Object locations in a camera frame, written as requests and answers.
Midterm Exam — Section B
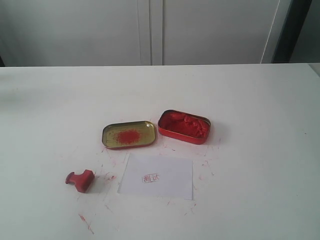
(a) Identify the red ink tin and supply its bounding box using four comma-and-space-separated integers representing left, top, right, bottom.
157, 109, 211, 145

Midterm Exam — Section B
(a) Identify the red plastic stamp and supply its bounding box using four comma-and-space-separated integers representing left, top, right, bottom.
65, 169, 95, 193

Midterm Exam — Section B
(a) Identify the gold tin lid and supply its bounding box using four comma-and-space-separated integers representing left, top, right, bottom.
101, 121, 157, 150

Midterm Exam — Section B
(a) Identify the white paper sheet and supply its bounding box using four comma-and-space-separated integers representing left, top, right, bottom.
118, 154, 193, 200

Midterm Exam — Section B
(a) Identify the white cabinet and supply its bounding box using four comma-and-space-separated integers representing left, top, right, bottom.
0, 0, 291, 67

